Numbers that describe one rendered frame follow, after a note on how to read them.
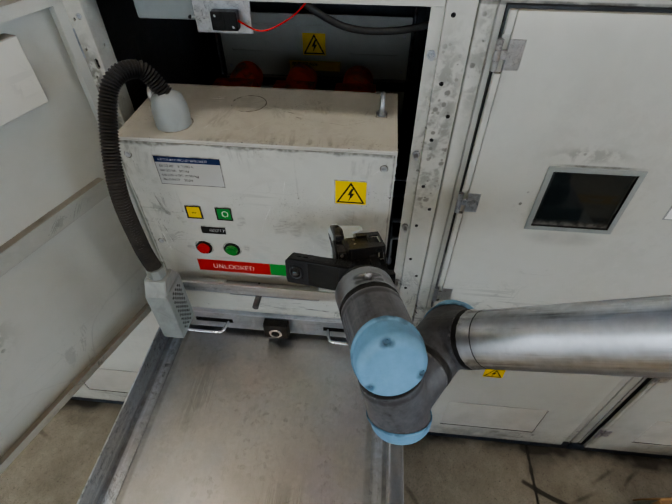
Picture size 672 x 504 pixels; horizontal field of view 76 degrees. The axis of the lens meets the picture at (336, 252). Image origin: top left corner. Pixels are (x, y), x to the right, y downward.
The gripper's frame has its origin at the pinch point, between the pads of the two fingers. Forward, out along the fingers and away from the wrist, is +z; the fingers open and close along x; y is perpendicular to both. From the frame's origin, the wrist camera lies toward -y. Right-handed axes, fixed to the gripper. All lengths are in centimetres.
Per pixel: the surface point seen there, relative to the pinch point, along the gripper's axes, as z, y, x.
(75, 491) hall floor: 37, -97, -116
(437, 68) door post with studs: 3.0, 20.3, 27.2
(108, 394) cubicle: 64, -87, -96
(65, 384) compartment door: 8, -63, -36
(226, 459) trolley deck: -14, -26, -43
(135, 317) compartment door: 25, -50, -32
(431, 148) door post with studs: 6.6, 21.6, 12.2
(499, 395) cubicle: 19, 56, -79
